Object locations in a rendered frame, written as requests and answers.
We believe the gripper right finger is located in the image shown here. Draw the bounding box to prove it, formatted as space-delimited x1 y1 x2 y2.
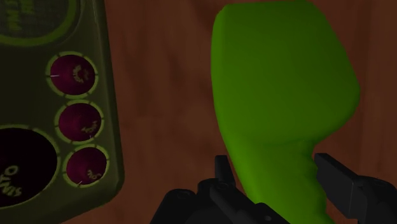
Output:
314 152 397 224

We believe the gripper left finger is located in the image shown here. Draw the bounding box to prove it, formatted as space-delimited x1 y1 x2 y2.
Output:
150 155 291 224

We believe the green rounded scoop-shaped object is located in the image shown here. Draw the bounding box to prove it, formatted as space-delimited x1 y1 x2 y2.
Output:
211 0 361 224

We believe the olive green box with red circles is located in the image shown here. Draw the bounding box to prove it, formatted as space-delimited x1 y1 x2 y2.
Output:
0 0 125 224

